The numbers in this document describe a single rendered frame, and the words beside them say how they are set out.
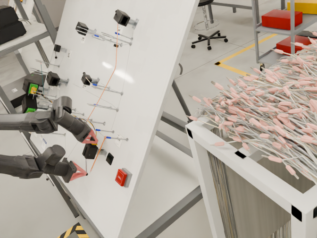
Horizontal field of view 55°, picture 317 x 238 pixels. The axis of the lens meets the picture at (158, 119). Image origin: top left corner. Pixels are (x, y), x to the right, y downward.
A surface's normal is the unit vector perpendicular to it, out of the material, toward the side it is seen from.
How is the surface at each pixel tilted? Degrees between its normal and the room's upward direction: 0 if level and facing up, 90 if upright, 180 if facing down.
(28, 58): 90
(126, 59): 50
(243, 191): 90
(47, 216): 0
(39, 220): 0
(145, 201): 0
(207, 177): 90
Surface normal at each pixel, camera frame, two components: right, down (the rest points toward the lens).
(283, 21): -0.80, 0.48
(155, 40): -0.75, -0.14
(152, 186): -0.25, -0.81
